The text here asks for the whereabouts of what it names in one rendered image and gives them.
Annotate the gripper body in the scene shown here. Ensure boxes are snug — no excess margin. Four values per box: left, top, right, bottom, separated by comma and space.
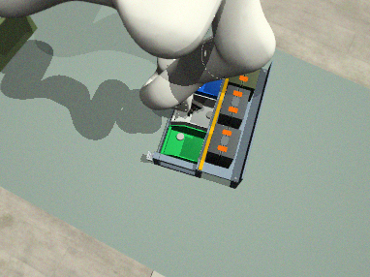
172, 95, 193, 112

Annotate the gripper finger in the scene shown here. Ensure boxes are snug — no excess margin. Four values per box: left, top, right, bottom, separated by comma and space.
188, 99, 203, 116

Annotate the grey metal bin rack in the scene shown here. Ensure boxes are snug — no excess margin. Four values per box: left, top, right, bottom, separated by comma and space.
146, 61, 274, 189

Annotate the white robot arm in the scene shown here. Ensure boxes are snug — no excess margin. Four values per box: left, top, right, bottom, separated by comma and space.
0, 0, 275, 110

